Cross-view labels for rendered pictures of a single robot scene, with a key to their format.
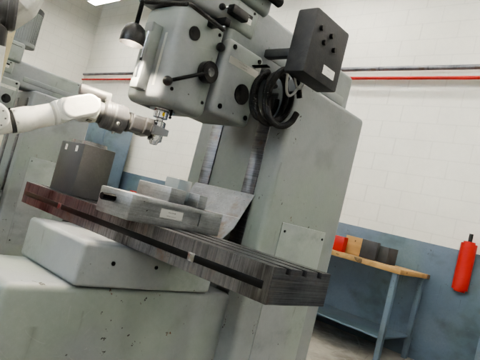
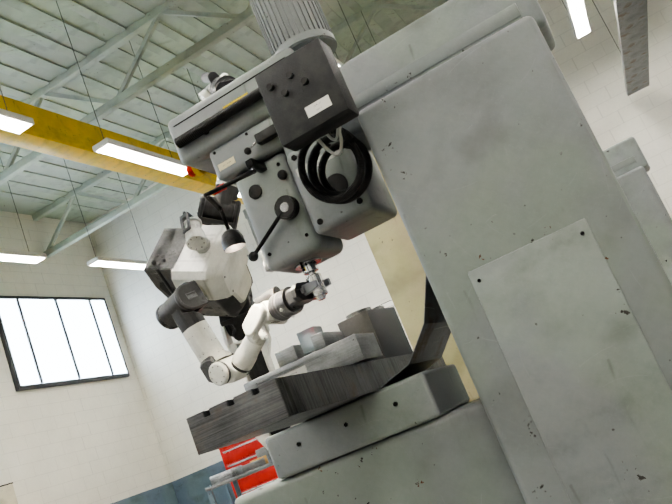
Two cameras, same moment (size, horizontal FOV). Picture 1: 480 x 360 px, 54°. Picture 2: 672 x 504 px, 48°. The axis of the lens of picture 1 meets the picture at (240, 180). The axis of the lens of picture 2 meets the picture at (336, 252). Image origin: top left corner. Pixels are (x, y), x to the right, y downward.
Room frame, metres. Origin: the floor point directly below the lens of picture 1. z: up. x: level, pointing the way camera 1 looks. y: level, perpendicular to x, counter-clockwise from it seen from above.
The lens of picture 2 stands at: (0.76, -1.73, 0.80)
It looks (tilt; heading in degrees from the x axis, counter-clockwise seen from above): 13 degrees up; 67
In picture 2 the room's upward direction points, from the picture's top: 22 degrees counter-clockwise
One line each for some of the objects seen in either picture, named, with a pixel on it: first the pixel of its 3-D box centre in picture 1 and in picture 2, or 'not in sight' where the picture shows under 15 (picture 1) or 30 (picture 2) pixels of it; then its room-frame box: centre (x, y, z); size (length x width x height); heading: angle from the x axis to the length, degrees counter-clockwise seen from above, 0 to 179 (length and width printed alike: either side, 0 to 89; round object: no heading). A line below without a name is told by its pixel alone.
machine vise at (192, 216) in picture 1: (164, 205); (310, 363); (1.39, 0.20, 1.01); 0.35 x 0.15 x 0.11; 139
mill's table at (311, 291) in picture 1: (141, 229); (349, 388); (1.50, 0.26, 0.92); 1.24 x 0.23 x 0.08; 47
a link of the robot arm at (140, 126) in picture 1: (129, 123); (297, 298); (1.49, 0.38, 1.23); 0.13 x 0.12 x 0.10; 28
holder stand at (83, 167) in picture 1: (82, 168); (376, 338); (1.77, 0.58, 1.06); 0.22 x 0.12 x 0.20; 41
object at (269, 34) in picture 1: (278, 66); (408, 79); (1.90, -0.04, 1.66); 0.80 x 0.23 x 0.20; 137
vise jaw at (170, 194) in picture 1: (161, 191); (297, 354); (1.38, 0.21, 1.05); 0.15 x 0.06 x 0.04; 49
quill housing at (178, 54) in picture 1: (176, 63); (289, 214); (1.54, 0.30, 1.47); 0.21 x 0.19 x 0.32; 47
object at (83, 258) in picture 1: (123, 256); (370, 419); (1.53, 0.30, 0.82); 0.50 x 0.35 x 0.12; 137
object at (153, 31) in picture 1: (146, 56); (262, 238); (1.45, 0.38, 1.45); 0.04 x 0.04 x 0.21; 47
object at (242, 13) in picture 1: (231, 11); (262, 140); (1.49, 0.16, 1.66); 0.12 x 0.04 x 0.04; 137
